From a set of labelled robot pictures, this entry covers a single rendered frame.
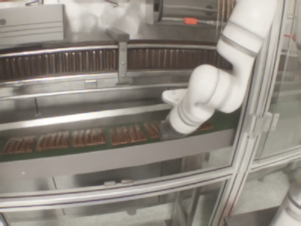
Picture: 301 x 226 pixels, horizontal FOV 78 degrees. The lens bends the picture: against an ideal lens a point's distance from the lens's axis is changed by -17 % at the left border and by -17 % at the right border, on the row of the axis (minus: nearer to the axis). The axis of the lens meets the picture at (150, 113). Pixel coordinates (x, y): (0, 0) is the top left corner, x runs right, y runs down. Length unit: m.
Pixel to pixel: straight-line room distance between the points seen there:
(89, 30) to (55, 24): 0.33
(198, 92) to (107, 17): 0.65
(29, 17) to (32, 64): 0.15
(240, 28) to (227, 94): 0.11
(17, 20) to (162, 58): 0.46
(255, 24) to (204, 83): 0.13
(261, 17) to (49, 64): 0.57
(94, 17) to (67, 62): 0.31
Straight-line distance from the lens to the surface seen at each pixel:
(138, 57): 0.71
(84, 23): 0.94
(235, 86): 0.39
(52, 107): 0.84
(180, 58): 0.76
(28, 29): 0.64
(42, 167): 0.67
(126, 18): 0.95
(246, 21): 0.36
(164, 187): 0.67
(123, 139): 0.66
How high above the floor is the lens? 1.05
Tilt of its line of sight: 25 degrees down
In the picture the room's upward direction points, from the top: 2 degrees clockwise
